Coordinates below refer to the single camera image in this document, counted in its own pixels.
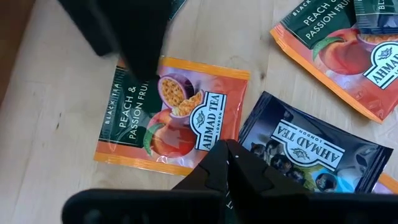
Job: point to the blackcurrant tea bag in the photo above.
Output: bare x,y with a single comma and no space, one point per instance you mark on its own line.
376,18
311,146

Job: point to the peach passion fruit tea bag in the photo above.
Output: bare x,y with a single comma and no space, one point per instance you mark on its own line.
388,183
335,59
174,133

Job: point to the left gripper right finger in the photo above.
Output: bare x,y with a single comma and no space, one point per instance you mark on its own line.
295,208

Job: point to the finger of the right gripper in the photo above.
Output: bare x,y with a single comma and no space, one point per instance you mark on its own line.
140,37
93,28

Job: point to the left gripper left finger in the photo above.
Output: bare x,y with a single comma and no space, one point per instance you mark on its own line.
155,205

